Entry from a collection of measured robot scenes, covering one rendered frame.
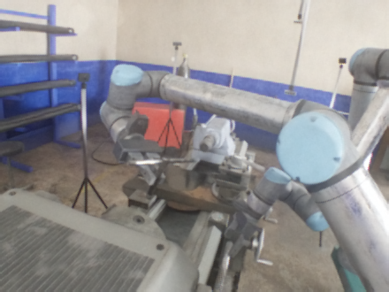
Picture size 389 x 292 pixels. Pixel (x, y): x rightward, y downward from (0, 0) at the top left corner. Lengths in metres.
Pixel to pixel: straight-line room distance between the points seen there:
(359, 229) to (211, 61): 4.93
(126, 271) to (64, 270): 0.10
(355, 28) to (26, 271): 5.36
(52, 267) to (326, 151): 0.48
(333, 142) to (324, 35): 4.85
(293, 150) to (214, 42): 4.87
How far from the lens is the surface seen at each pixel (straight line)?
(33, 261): 0.50
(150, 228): 0.77
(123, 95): 0.79
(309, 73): 5.20
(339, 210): 0.49
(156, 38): 5.66
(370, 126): 0.93
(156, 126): 4.08
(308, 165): 0.45
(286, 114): 0.62
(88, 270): 0.46
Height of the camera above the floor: 1.68
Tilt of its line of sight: 20 degrees down
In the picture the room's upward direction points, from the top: 7 degrees clockwise
